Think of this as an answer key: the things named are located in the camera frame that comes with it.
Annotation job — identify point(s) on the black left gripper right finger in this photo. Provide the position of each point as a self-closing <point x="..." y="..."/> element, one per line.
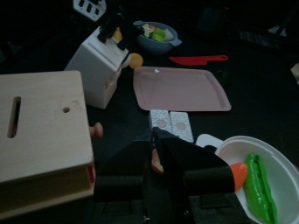
<point x="193" y="172"/>

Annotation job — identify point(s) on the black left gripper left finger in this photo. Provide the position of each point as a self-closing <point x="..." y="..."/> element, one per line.
<point x="122" y="180"/>

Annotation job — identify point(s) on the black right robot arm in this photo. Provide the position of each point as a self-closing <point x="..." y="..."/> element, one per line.
<point x="252" y="38"/>

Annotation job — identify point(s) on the white toy pot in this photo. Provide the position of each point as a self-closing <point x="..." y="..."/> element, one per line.
<point x="284" y="175"/>

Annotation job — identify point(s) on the orange toy carrot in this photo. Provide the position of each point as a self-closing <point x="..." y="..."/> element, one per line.
<point x="238" y="175"/>

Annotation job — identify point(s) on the white speckled block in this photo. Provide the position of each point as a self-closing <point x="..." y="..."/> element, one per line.
<point x="160" y="121"/>
<point x="181" y="127"/>

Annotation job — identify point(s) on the green toy pea pod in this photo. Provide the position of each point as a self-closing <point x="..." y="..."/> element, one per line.
<point x="258" y="189"/>

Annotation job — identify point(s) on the wooden box with red drawer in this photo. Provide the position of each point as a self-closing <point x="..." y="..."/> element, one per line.
<point x="46" y="131"/>

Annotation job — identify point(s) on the wooden cutting board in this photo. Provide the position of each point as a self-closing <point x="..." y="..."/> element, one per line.
<point x="178" y="90"/>

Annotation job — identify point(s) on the red toy knife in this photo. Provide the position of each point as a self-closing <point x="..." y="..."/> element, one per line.
<point x="193" y="60"/>

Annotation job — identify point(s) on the white knife block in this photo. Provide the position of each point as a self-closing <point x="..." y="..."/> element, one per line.
<point x="97" y="70"/>

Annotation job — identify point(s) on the orange toy fruit slice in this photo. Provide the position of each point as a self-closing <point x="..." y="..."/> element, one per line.
<point x="134" y="60"/>

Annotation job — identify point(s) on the beige toy piece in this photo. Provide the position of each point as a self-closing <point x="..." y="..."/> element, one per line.
<point x="295" y="73"/>

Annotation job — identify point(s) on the grey toy bowl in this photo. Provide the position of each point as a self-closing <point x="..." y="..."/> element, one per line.
<point x="154" y="45"/>

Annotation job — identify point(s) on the green toy lettuce piece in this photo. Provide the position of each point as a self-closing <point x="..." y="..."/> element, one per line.
<point x="157" y="35"/>

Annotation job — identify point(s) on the yellow toy banana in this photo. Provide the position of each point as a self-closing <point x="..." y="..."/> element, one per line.
<point x="116" y="35"/>

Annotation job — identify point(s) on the white toy vegetable piece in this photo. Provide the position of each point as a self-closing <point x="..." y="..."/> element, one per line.
<point x="145" y="29"/>

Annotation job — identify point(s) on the white rack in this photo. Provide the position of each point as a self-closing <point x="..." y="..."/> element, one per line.
<point x="89" y="8"/>

